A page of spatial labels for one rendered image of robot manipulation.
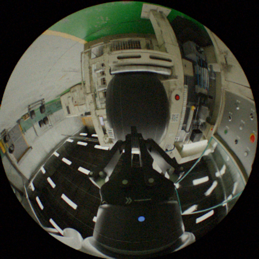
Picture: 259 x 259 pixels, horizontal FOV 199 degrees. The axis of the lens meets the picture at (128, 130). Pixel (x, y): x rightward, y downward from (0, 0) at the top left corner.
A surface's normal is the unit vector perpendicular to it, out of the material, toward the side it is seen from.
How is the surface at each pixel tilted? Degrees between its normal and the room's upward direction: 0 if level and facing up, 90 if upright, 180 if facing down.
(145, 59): 90
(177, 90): 90
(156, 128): 92
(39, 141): 90
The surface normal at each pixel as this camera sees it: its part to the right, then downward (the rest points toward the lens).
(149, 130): -0.02, 0.51
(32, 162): 0.97, 0.04
